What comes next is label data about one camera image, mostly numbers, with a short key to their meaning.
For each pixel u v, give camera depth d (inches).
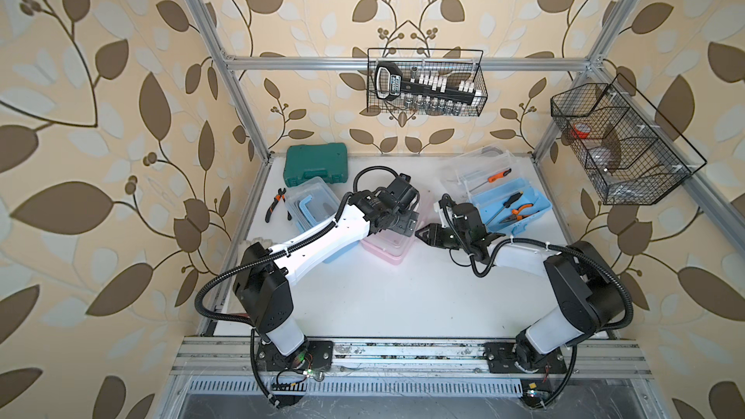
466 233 28.3
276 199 41.4
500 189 40.4
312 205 35.8
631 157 28.6
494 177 40.1
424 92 33.5
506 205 41.1
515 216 39.7
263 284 16.8
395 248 32.5
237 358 30.1
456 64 35.8
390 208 22.7
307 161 45.7
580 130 31.7
